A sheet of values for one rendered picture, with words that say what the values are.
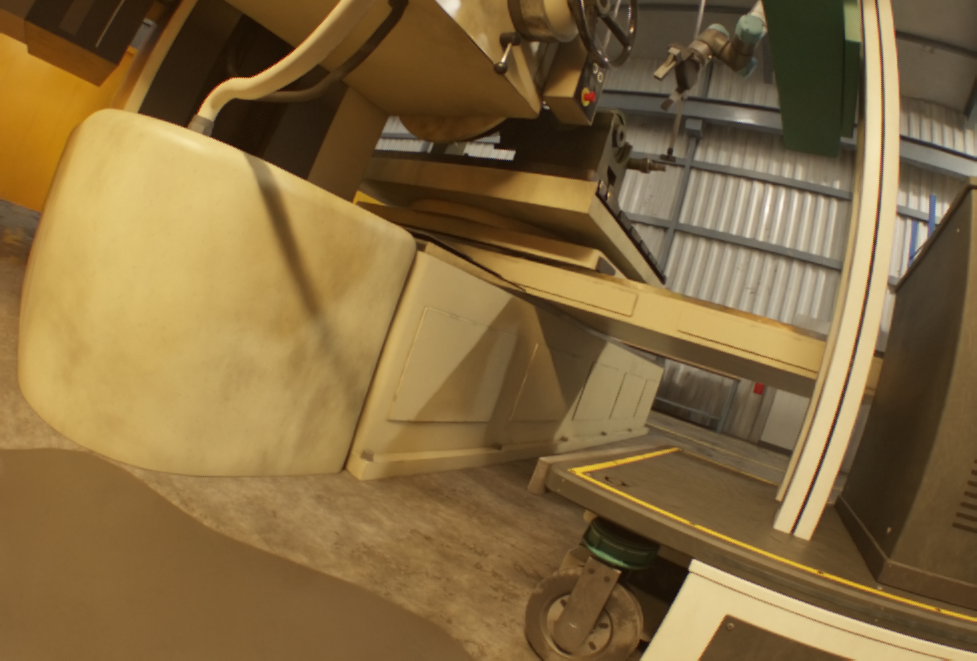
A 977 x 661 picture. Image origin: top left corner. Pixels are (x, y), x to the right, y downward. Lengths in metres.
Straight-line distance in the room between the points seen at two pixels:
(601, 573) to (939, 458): 0.46
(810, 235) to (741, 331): 7.45
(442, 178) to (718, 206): 7.58
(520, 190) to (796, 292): 7.29
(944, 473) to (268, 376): 1.07
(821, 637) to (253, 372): 0.95
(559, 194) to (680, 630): 1.18
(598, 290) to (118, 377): 1.27
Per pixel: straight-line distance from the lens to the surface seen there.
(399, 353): 1.15
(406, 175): 1.83
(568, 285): 1.51
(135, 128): 0.91
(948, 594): 0.69
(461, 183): 1.64
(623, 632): 0.71
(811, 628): 0.59
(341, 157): 1.68
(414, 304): 1.14
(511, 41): 1.20
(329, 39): 0.61
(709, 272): 8.51
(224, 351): 0.88
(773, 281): 8.46
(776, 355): 1.36
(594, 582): 0.68
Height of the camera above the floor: 0.47
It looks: 3 degrees up
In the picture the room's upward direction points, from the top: 19 degrees clockwise
